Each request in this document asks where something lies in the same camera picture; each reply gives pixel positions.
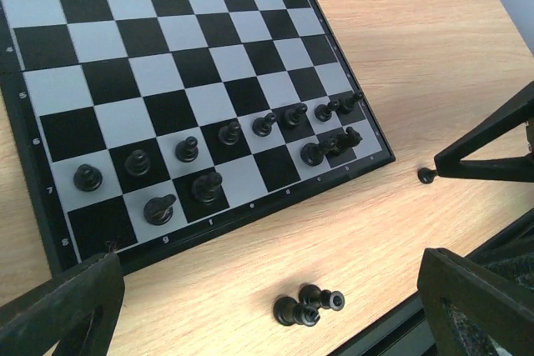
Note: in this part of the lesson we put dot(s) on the black pawn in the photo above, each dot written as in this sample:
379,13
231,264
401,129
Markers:
324,112
187,150
293,116
262,126
137,163
230,133
347,104

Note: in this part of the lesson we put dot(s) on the black silver chess board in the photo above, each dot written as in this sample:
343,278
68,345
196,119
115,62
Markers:
90,81

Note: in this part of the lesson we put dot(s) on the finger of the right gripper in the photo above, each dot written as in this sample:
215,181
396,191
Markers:
500,148

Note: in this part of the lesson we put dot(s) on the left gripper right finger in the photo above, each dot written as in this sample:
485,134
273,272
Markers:
476,308

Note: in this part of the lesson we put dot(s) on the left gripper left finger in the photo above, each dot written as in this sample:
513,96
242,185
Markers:
74,313

